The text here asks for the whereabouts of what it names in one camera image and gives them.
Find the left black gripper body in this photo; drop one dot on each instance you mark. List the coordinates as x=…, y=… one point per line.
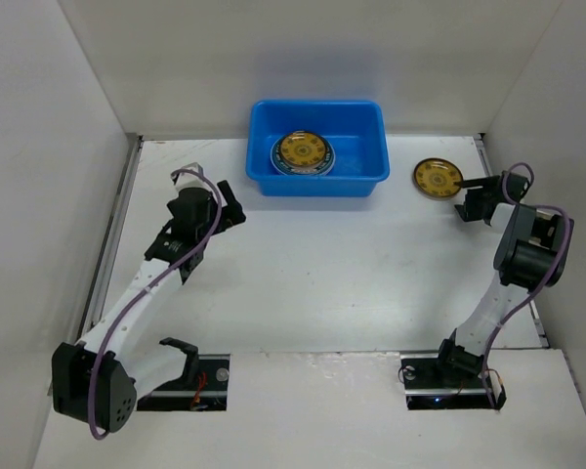
x=207, y=228

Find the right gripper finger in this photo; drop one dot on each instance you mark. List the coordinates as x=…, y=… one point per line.
x=475, y=184
x=465, y=212

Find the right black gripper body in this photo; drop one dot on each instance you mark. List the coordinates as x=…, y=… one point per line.
x=480, y=198

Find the yellow patterned plate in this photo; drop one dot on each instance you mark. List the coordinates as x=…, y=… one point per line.
x=302, y=149
x=437, y=178

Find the green rim plate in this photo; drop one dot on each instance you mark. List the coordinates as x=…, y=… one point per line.
x=322, y=169

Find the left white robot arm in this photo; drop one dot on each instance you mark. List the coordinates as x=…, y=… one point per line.
x=98, y=380

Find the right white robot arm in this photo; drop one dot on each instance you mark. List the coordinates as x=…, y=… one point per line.
x=530, y=256

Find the blue plastic bin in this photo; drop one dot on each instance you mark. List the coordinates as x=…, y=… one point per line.
x=355, y=130

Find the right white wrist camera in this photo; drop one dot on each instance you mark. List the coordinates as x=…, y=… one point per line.
x=501, y=217

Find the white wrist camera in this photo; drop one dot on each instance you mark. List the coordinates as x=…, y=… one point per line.
x=501, y=217
x=188, y=176

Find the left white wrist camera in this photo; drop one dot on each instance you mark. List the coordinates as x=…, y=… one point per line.
x=188, y=176

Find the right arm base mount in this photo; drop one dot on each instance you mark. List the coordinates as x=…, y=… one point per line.
x=427, y=387

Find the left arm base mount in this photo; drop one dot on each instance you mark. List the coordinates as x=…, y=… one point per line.
x=207, y=392

